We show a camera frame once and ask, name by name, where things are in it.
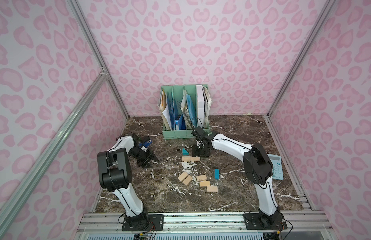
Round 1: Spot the papers and folders stack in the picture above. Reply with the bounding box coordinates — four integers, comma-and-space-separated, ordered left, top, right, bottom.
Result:
158, 84, 212, 130

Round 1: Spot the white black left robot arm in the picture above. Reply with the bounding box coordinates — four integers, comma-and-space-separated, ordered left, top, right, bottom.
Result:
97, 134, 159, 218

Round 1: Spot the small teal rectangular block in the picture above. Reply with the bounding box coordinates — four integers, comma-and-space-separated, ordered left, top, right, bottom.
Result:
214, 169, 220, 180

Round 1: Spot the teal desk calculator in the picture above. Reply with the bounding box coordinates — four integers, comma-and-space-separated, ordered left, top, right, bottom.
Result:
268, 154, 284, 181

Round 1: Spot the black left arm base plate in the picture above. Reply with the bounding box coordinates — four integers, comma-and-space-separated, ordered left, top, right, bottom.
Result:
122, 214, 164, 232

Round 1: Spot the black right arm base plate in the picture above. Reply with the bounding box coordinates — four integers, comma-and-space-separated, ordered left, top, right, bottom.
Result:
243, 211, 288, 232

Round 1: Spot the teal triangular wooden block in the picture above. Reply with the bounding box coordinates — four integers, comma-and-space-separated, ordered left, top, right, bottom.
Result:
182, 148, 189, 156

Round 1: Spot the natural wooden rectangular block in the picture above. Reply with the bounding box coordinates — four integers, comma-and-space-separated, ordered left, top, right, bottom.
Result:
181, 156, 191, 162

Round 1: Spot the mint green file organizer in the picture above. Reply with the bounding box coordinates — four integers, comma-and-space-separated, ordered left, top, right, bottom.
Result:
159, 83, 210, 140

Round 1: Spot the aluminium front rail frame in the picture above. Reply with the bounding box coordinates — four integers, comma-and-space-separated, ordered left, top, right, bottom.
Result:
74, 211, 337, 240

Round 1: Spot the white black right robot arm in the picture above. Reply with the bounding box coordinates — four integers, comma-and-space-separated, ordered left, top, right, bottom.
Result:
191, 127, 284, 228

